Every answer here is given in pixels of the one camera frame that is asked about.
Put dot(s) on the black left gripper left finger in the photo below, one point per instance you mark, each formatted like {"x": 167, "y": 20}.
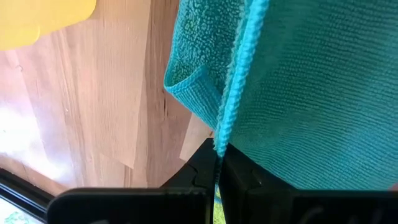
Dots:
{"x": 186, "y": 199}

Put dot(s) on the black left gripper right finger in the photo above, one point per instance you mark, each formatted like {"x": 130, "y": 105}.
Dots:
{"x": 248, "y": 199}

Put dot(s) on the teal microfiber towel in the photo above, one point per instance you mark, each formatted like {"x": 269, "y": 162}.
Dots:
{"x": 311, "y": 93}

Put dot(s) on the yellow plastic basket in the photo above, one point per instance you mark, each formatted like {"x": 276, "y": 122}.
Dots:
{"x": 37, "y": 18}

